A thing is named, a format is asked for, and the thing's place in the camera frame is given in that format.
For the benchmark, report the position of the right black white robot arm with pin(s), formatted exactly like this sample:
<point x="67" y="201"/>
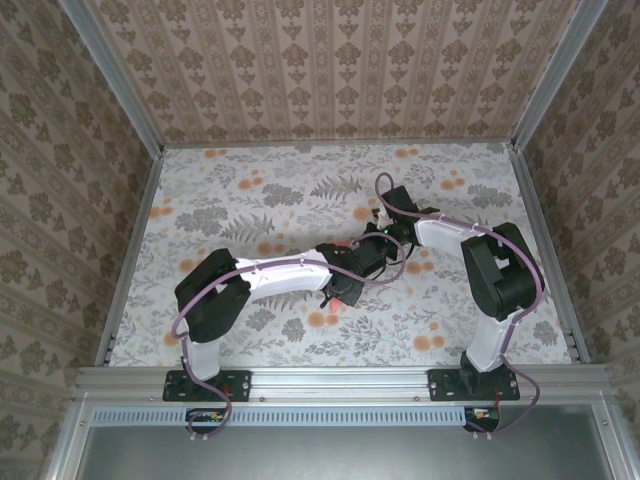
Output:
<point x="505" y="280"/>

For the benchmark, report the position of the thin aluminium frame rail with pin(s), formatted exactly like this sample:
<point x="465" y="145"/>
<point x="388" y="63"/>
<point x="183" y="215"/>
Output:
<point x="340" y="143"/>

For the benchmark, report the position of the wide aluminium frame rail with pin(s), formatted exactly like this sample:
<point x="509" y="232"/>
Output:
<point x="340" y="382"/>

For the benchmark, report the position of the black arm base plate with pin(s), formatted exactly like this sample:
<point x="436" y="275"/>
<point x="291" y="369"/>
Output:
<point x="240" y="385"/>
<point x="442" y="385"/>

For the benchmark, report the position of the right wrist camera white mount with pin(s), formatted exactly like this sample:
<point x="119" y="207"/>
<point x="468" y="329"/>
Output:
<point x="384" y="217"/>

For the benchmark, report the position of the aluminium frame post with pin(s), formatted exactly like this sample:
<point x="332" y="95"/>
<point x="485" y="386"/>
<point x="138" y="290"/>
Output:
<point x="116" y="75"/>
<point x="555" y="75"/>

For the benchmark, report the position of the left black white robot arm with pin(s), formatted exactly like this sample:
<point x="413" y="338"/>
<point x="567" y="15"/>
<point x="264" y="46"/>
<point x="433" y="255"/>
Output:
<point x="210" y="295"/>

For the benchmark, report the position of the grey metal panel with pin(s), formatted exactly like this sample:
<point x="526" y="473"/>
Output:
<point x="350" y="455"/>

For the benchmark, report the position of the floral patterned table cover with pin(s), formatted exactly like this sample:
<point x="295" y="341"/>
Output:
<point x="300" y="170"/>

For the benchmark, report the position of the pink cloth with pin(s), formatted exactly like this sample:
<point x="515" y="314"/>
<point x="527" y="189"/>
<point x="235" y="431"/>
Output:
<point x="336" y="305"/>

